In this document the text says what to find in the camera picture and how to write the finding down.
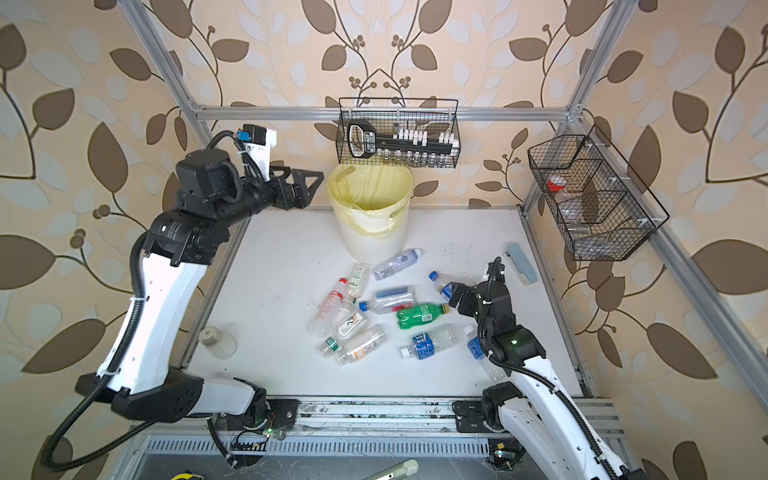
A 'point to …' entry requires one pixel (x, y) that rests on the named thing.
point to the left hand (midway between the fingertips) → (298, 167)
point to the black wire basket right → (601, 211)
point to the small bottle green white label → (357, 281)
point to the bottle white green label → (344, 330)
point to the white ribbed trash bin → (374, 249)
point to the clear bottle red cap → (327, 311)
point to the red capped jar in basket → (557, 183)
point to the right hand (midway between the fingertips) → (469, 289)
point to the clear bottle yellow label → (361, 344)
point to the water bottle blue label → (493, 369)
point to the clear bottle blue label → (445, 290)
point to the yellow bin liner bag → (371, 198)
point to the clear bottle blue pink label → (388, 300)
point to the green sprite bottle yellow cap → (412, 316)
